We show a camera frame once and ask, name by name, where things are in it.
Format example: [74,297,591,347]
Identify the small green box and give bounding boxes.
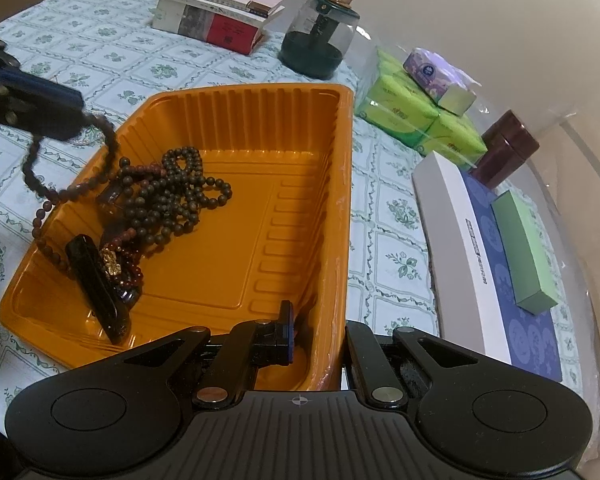
[490,192,556,316]

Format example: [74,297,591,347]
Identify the brown jar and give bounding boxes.
[467,110,540,191]

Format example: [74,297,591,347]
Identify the black oblong case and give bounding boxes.
[65,234,131,345]

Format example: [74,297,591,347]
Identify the white blue flat box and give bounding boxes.
[412,152,563,383]

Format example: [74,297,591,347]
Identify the large dark bead bracelet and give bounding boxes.
[97,156,153,226]

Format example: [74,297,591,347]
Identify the thin striped spine book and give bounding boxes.
[160,0,286,23]

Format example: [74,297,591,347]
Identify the glass jar dark green base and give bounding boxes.
[279,0,362,81]

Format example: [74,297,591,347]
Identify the small brown bead necklace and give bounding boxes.
[22,112,123,273]

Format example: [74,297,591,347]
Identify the clear plastic cover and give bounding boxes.
[525,105,600,441]

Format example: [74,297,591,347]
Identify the red bead bracelet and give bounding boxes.
[100,227,146,306]

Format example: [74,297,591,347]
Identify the long dark bead necklace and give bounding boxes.
[130,146,233,261]

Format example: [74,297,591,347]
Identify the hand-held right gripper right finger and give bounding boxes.
[345,321,485,404]

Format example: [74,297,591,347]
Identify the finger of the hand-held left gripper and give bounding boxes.
[0,32,83,107]
[0,91,88,143]

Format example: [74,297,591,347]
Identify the thick white red book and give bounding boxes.
[152,0,268,56]

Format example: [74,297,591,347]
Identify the green tissue pack bundle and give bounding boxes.
[355,46,488,171]

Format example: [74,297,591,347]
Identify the purple white tissue pack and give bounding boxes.
[402,47,477,116]

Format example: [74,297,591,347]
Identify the orange plastic tray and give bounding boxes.
[0,82,355,393]

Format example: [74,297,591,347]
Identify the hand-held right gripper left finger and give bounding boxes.
[116,300,298,408]

